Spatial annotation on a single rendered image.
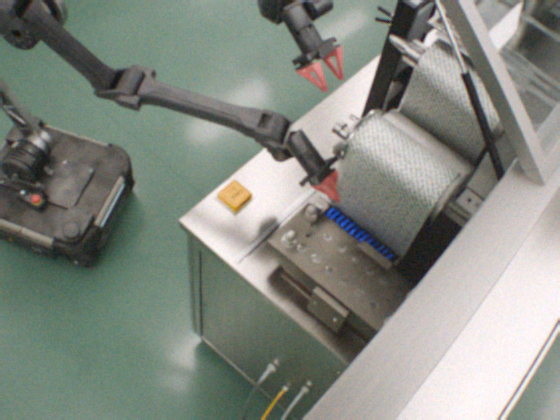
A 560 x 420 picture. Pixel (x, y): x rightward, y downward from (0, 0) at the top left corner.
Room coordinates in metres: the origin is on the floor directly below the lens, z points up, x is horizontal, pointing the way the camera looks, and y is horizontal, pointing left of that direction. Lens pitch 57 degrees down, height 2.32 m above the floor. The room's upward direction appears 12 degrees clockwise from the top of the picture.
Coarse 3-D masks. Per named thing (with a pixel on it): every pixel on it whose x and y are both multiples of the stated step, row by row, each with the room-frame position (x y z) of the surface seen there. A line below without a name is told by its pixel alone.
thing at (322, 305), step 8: (320, 288) 0.64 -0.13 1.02; (312, 296) 0.62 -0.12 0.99; (320, 296) 0.62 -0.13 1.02; (328, 296) 0.62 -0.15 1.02; (312, 304) 0.62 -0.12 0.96; (320, 304) 0.61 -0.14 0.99; (328, 304) 0.60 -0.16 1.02; (336, 304) 0.60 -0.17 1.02; (312, 312) 0.62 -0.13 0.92; (320, 312) 0.61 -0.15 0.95; (328, 312) 0.60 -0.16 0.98; (336, 312) 0.59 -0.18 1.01; (344, 312) 0.59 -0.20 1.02; (328, 320) 0.59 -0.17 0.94; (336, 320) 0.58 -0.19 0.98; (344, 320) 0.58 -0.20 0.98; (336, 328) 0.58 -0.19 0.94
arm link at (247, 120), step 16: (144, 80) 1.00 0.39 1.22; (128, 96) 0.95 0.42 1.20; (144, 96) 0.96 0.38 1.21; (160, 96) 0.96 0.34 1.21; (176, 96) 0.97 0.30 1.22; (192, 96) 0.97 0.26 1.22; (208, 96) 0.99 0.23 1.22; (192, 112) 0.95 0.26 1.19; (208, 112) 0.94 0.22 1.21; (224, 112) 0.95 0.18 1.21; (240, 112) 0.96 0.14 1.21; (256, 112) 0.96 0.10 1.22; (272, 112) 0.97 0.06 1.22; (240, 128) 0.93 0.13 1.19; (256, 128) 0.92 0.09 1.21; (272, 128) 0.93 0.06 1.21
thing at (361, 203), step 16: (352, 176) 0.86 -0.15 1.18; (352, 192) 0.85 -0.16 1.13; (368, 192) 0.83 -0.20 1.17; (352, 208) 0.84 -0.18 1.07; (368, 208) 0.82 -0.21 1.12; (384, 208) 0.81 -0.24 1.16; (400, 208) 0.79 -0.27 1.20; (368, 224) 0.82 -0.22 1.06; (384, 224) 0.80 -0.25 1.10; (400, 224) 0.78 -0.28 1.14; (416, 224) 0.76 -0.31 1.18; (384, 240) 0.79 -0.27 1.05; (400, 240) 0.77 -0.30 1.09; (400, 256) 0.76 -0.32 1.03
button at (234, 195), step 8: (232, 184) 0.94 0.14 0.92; (240, 184) 0.95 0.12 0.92; (224, 192) 0.91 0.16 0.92; (232, 192) 0.92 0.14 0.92; (240, 192) 0.92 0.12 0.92; (248, 192) 0.93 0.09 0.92; (224, 200) 0.89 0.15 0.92; (232, 200) 0.89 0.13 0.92; (240, 200) 0.90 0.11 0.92; (232, 208) 0.87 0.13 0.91
